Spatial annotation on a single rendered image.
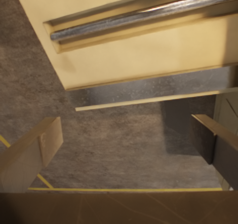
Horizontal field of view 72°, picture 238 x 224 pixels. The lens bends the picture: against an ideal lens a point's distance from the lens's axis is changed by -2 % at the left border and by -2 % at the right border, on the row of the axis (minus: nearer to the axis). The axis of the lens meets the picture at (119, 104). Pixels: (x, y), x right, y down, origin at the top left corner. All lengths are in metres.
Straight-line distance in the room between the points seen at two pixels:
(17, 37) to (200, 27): 1.62
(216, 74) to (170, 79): 0.22
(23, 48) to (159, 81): 1.46
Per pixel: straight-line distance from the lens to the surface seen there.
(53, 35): 0.95
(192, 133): 0.17
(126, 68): 0.91
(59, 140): 0.16
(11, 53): 2.10
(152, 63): 0.89
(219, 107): 2.06
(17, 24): 1.91
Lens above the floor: 1.51
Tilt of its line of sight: 50 degrees down
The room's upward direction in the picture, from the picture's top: 170 degrees counter-clockwise
